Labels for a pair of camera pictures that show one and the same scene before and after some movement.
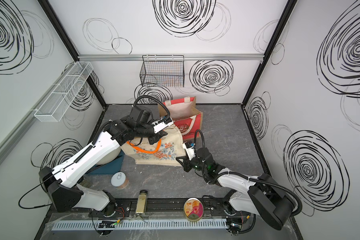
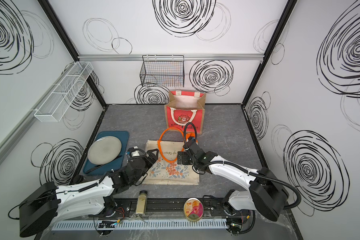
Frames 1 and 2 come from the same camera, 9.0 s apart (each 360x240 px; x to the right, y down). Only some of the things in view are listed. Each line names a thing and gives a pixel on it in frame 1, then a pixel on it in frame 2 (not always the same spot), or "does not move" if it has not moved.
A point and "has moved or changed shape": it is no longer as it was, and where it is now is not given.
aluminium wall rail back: x=117 y=56 does not move
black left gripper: x=158 y=136 → x=152 y=157
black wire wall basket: x=165 y=71 does not move
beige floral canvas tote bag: x=164 y=151 has moved or changed shape
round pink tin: x=193 y=208 does not move
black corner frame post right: x=290 y=6 does not move
